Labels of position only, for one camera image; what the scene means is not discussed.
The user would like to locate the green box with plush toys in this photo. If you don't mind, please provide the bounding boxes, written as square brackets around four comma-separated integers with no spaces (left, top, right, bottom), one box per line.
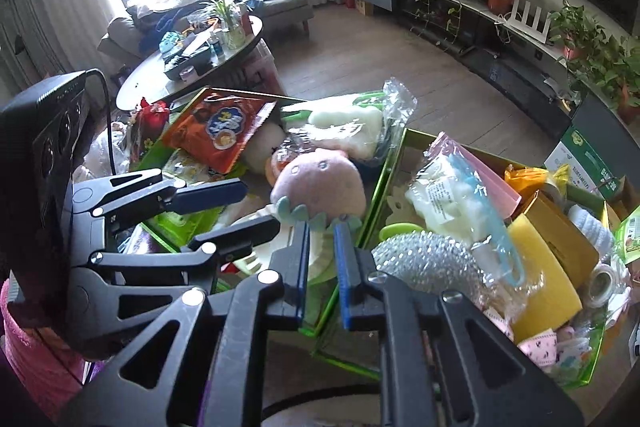
[127,86,416,338]

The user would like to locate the orange plastic bag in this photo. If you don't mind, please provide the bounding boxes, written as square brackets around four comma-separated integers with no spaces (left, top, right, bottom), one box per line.
[504,164,551,202]

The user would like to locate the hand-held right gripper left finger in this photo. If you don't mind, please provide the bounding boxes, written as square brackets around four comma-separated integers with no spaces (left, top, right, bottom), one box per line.
[60,219,312,427]

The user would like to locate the yellow cardboard box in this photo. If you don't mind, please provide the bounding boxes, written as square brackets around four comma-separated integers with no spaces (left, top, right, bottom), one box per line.
[520,189,601,288]

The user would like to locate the pink patterned cloth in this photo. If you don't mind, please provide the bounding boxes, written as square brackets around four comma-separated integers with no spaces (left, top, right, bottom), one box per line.
[517,327,561,368]

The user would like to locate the light blue toy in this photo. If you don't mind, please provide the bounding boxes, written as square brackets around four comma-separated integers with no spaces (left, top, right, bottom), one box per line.
[159,31,183,54]

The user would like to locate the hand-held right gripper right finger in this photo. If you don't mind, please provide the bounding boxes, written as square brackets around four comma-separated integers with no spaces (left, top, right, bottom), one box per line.
[334,222,586,427]

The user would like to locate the green box with household supplies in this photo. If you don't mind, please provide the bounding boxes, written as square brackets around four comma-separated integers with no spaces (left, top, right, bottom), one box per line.
[312,127,631,390]

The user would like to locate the pink plush toy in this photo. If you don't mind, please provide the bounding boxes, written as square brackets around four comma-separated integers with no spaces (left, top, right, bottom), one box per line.
[270,147,368,233]

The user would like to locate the grey sofa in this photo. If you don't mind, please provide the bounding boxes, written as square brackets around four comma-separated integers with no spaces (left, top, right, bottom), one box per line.
[97,0,313,62]

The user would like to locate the white picket fence decoration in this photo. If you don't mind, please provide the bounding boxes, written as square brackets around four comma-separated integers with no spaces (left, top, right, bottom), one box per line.
[507,0,551,42]

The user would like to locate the green white carton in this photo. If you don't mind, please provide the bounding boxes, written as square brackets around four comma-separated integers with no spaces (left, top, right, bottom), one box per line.
[544,127,621,200]

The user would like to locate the plant in glass vase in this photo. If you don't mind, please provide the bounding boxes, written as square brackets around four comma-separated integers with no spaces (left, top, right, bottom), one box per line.
[200,0,251,50]

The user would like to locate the orange snack bag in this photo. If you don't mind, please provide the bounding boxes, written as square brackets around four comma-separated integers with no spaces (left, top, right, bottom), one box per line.
[161,89,277,175]

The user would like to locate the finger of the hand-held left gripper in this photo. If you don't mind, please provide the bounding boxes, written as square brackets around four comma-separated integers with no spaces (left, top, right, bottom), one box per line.
[70,217,282,343]
[72,168,249,233]

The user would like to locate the green snack packet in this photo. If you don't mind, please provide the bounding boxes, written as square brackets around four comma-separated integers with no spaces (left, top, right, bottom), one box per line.
[612,204,640,265]

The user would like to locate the red floral bag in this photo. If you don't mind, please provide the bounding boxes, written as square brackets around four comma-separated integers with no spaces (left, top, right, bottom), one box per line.
[131,97,173,142]

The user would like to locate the white yarn roll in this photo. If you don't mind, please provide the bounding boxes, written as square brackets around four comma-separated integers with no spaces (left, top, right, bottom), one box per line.
[567,204,616,258]

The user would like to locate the black cable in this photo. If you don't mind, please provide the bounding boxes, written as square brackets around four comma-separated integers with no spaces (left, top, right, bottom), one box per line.
[82,68,121,178]

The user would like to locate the steel wool scrubber ball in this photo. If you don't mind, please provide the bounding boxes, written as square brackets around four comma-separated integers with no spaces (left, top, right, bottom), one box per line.
[372,231,488,298]

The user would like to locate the yellow sponge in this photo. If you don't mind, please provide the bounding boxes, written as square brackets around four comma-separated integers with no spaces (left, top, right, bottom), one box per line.
[507,214,583,343]

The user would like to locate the black tray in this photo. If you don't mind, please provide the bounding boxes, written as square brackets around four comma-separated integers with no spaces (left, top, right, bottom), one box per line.
[164,44,213,80]

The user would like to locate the dark oval coffee table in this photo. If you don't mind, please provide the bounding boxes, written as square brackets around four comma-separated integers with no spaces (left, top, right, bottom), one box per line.
[116,16,263,110]

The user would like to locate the plastic bag with white sponge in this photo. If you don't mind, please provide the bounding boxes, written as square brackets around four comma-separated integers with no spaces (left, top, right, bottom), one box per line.
[280,79,418,168]

